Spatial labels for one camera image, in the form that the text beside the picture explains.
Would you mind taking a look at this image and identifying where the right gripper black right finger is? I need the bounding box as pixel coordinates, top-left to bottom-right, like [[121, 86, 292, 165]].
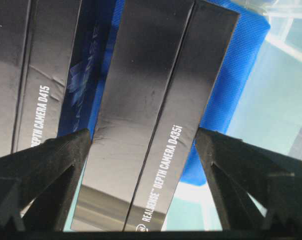
[[195, 128, 302, 233]]

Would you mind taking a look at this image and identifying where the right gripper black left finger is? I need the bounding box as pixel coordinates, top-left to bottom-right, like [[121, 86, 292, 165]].
[[0, 128, 91, 232]]

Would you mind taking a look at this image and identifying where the black RealSense D435i box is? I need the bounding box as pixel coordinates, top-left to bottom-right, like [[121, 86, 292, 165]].
[[70, 0, 239, 232]]

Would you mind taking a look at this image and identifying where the black RealSense D415 box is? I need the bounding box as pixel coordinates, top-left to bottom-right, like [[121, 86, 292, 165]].
[[0, 0, 115, 157]]

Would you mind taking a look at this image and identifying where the clear plastic storage bin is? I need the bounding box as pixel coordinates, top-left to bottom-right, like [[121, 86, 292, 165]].
[[64, 0, 302, 232]]

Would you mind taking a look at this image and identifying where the blue cloth liner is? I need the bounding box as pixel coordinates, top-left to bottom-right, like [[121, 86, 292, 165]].
[[89, 0, 271, 186]]

